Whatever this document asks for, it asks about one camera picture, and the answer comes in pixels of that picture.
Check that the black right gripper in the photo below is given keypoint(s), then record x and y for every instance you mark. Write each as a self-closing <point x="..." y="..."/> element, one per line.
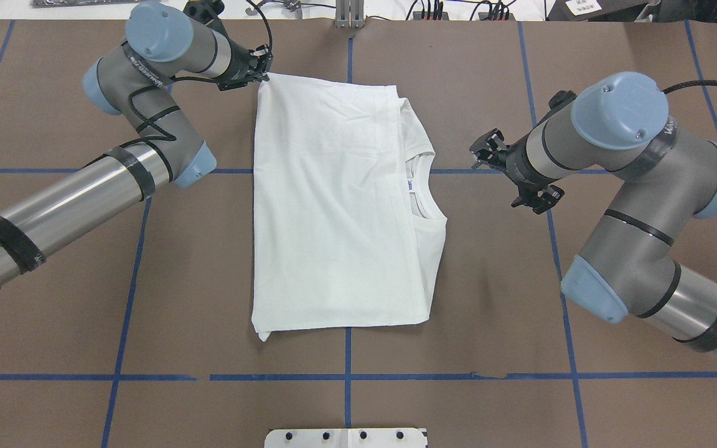
<point x="513" y="163"/>

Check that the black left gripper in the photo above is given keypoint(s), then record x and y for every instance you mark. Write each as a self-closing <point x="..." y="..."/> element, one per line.
<point x="241" y="64"/>

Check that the white long-sleeve printed shirt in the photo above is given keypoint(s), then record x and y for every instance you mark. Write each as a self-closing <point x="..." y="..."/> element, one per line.
<point x="346" y="231"/>

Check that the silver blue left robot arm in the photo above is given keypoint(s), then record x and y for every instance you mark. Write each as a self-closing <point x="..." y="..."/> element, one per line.
<point x="161" y="46"/>

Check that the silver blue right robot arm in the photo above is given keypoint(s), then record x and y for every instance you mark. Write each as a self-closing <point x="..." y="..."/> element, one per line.
<point x="668" y="175"/>

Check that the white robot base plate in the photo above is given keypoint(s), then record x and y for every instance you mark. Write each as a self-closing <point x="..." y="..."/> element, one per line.
<point x="348" y="437"/>

